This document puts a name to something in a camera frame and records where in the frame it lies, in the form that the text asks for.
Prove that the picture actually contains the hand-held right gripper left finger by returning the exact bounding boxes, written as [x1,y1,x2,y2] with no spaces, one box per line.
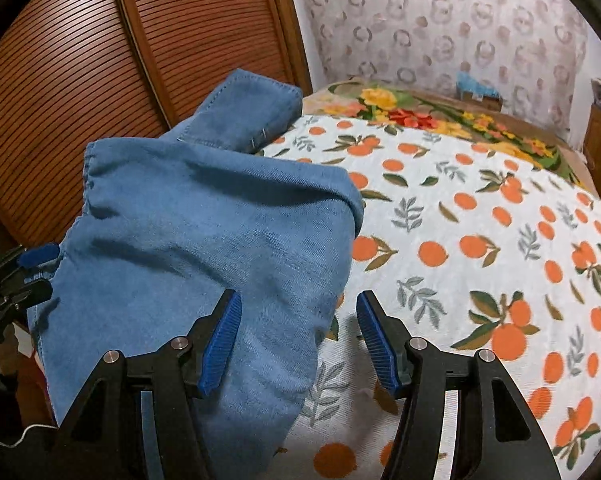
[55,289,244,480]

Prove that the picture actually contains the blue denim pants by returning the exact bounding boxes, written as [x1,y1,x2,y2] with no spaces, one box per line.
[28,68,365,480]

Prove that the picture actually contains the white cable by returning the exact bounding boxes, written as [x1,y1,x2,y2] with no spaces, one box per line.
[0,422,57,448]

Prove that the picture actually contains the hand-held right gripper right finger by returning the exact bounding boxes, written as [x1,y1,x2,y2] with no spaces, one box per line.
[357,290,564,480]

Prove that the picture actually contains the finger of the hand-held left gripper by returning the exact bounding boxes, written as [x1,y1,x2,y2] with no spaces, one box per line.
[0,243,62,286]
[0,279,54,311]

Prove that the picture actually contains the wooden louvered wardrobe door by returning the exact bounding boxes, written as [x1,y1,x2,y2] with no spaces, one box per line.
[0,0,312,251]

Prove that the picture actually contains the orange fruit print bed sheet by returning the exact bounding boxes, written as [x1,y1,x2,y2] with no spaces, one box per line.
[258,114,601,480]

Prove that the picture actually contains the ring patterned curtain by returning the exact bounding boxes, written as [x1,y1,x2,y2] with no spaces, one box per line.
[283,0,589,143]

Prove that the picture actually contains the small cardboard box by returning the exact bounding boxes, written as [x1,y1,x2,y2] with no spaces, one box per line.
[455,89,504,112]

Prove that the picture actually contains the floral blanket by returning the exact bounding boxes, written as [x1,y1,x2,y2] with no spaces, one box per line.
[302,77,590,186]

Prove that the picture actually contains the light blue cloth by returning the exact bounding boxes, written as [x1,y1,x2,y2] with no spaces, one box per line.
[455,71,501,101]

